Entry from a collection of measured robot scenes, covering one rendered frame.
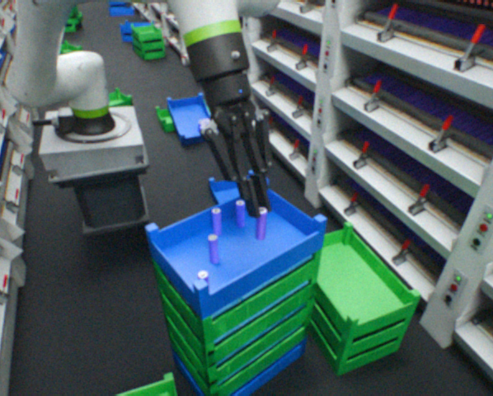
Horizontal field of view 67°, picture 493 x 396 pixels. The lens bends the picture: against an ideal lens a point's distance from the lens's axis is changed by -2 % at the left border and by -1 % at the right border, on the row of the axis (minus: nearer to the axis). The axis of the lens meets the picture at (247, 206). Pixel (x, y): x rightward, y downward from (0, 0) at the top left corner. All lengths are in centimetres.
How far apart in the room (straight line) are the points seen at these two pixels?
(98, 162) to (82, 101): 20
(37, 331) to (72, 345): 13
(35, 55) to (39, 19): 13
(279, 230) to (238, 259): 13
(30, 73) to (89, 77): 20
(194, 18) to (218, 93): 11
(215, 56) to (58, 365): 92
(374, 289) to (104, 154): 92
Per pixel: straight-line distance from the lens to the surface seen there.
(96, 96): 135
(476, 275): 105
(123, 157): 133
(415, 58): 106
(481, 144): 104
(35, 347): 127
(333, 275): 110
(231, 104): 63
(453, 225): 113
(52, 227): 166
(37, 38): 108
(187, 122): 217
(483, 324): 120
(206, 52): 60
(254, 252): 79
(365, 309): 104
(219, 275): 75
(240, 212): 82
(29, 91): 125
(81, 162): 134
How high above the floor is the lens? 95
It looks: 37 degrees down
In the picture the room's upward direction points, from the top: straight up
